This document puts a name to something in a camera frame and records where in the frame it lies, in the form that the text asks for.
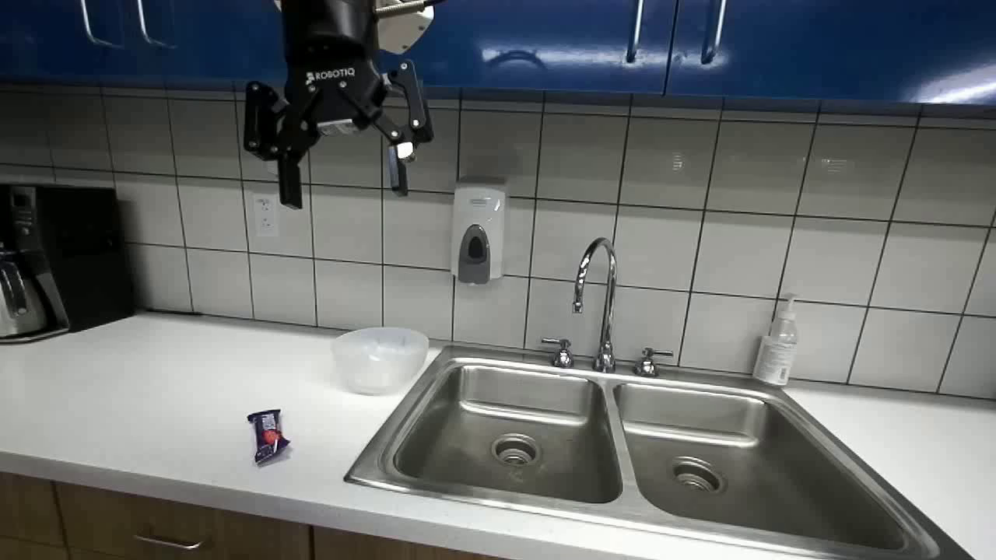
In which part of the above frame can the blue red snack wrapper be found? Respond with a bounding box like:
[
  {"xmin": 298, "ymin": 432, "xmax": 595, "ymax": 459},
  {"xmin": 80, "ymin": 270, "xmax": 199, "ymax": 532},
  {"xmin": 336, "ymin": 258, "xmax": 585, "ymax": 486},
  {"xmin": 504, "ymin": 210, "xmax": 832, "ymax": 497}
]
[{"xmin": 244, "ymin": 405, "xmax": 291, "ymax": 467}]

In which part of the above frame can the black coffee maker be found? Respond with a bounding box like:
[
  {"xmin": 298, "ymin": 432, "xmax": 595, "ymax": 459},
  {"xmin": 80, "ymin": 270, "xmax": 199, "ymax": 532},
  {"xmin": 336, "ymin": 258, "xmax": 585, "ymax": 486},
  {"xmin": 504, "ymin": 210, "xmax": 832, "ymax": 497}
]
[{"xmin": 0, "ymin": 182, "xmax": 136, "ymax": 344}]

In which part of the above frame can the translucent plastic bowl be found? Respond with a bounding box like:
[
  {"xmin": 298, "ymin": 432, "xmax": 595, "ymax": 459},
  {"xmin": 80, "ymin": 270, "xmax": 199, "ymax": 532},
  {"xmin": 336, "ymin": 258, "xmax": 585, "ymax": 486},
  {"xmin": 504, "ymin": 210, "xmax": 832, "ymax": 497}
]
[{"xmin": 330, "ymin": 323, "xmax": 432, "ymax": 398}]

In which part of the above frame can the chrome gooseneck faucet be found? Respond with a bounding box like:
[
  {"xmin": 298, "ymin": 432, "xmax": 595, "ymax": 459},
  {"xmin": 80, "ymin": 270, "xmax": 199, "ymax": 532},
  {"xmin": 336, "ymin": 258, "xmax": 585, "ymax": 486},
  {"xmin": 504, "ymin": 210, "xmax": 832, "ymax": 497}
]
[{"xmin": 569, "ymin": 234, "xmax": 623, "ymax": 372}]

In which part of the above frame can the metal drawer handle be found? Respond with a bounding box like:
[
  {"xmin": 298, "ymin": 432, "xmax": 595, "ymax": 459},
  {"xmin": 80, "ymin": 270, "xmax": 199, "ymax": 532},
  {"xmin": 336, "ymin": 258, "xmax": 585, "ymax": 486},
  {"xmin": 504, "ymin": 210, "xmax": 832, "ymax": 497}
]
[{"xmin": 130, "ymin": 530, "xmax": 208, "ymax": 555}]

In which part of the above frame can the white wall soap dispenser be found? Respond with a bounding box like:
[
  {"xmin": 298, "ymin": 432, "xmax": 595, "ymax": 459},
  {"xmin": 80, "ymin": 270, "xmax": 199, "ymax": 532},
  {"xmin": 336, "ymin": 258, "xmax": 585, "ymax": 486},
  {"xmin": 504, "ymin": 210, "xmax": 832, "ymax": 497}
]
[{"xmin": 447, "ymin": 181, "xmax": 510, "ymax": 287}]

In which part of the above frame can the clear pump soap bottle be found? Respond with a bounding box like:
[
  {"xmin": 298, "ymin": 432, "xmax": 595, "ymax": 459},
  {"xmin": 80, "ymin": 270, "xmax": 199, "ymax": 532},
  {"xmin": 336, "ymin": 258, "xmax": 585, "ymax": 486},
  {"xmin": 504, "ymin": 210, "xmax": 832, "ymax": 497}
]
[{"xmin": 749, "ymin": 293, "xmax": 804, "ymax": 389}]

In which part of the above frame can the metal cabinet door handle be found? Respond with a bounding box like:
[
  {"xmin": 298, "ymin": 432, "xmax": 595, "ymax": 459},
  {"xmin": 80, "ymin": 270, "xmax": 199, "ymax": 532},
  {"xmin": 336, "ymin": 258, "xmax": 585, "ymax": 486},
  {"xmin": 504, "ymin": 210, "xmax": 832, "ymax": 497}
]
[
  {"xmin": 623, "ymin": 0, "xmax": 649, "ymax": 66},
  {"xmin": 701, "ymin": 0, "xmax": 730, "ymax": 68},
  {"xmin": 130, "ymin": 0, "xmax": 170, "ymax": 51},
  {"xmin": 78, "ymin": 0, "xmax": 119, "ymax": 51}
]

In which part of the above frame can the wooden drawer front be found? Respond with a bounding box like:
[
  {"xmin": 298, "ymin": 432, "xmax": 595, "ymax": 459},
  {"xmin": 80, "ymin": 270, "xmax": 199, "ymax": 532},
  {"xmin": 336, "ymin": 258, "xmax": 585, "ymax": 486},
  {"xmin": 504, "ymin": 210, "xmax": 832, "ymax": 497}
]
[
  {"xmin": 0, "ymin": 469, "xmax": 65, "ymax": 560},
  {"xmin": 55, "ymin": 479, "xmax": 314, "ymax": 560},
  {"xmin": 307, "ymin": 527, "xmax": 492, "ymax": 560}
]

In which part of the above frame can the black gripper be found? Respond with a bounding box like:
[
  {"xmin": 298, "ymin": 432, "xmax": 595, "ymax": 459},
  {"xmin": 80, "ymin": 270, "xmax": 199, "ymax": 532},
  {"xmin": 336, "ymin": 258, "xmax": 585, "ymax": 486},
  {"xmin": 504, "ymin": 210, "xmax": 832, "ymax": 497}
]
[{"xmin": 241, "ymin": 0, "xmax": 435, "ymax": 210}]

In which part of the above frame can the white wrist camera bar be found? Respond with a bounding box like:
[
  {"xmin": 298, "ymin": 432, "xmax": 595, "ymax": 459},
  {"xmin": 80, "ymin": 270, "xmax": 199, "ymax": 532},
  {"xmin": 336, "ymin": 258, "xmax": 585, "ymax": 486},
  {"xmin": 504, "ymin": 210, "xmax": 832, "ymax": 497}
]
[{"xmin": 370, "ymin": 0, "xmax": 437, "ymax": 57}]

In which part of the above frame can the chrome faucet handle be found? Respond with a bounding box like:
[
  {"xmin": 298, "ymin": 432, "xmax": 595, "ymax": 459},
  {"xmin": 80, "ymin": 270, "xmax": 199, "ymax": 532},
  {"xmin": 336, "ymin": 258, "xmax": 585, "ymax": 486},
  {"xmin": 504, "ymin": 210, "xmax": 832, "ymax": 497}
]
[
  {"xmin": 631, "ymin": 344, "xmax": 674, "ymax": 379},
  {"xmin": 541, "ymin": 337, "xmax": 575, "ymax": 369}
]

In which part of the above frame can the white wall outlet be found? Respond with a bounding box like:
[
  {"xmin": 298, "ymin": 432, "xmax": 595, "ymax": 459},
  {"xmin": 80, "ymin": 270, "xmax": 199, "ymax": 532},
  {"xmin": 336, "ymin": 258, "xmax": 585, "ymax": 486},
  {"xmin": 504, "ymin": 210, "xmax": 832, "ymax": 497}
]
[{"xmin": 244, "ymin": 191, "xmax": 286, "ymax": 243}]

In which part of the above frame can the glass coffee carafe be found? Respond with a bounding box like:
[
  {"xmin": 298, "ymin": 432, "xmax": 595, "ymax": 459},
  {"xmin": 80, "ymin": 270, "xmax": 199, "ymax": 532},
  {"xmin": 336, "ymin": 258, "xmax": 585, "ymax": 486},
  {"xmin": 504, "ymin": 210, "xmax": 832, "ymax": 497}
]
[{"xmin": 0, "ymin": 246, "xmax": 50, "ymax": 340}]

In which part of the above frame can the stainless steel double sink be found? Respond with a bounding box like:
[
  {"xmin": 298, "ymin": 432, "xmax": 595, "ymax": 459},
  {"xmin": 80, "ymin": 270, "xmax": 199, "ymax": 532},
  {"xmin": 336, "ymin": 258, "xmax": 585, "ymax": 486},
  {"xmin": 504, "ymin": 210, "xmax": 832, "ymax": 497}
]
[{"xmin": 341, "ymin": 344, "xmax": 975, "ymax": 560}]

